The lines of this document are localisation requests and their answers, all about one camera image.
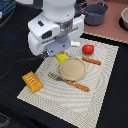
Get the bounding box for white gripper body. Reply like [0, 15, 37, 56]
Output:
[28, 13, 84, 56]

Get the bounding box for red toy tomato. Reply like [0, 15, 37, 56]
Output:
[82, 44, 94, 55]

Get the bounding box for orange bread loaf toy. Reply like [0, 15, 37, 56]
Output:
[22, 72, 43, 93]

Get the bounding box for yellow butter box toy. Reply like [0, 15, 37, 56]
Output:
[55, 51, 68, 63]

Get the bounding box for white ghost-shaped toy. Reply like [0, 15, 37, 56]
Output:
[71, 41, 80, 47]

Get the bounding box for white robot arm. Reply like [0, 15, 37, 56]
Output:
[28, 0, 84, 57]

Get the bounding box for round beige plate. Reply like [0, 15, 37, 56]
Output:
[59, 57, 87, 81]

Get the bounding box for large dark grey pot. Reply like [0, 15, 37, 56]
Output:
[84, 0, 107, 26]

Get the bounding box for beige woven placemat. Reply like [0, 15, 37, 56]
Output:
[17, 38, 118, 128]

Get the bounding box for beige bowl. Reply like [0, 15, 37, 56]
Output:
[121, 7, 128, 30]

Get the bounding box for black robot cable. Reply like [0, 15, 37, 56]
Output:
[0, 54, 48, 81]

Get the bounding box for fork with orange handle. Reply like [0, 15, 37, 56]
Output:
[48, 72, 90, 92]

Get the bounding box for knife with orange handle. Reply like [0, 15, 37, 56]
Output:
[81, 57, 101, 65]

